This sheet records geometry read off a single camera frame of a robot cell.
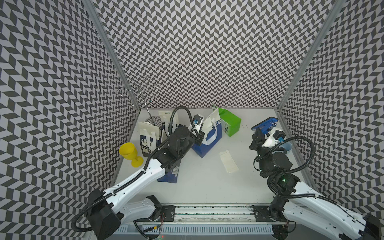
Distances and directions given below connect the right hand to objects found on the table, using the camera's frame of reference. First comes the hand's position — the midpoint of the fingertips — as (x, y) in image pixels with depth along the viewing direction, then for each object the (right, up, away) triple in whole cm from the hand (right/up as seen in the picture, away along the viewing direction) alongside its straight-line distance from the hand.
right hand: (258, 131), depth 68 cm
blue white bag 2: (-20, +2, +10) cm, 23 cm away
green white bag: (-6, +3, +29) cm, 30 cm away
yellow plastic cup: (-66, -12, +14) cm, 69 cm away
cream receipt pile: (-9, -21, +24) cm, 33 cm away
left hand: (-27, +3, +4) cm, 27 cm away
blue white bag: (-42, -24, +9) cm, 49 cm away
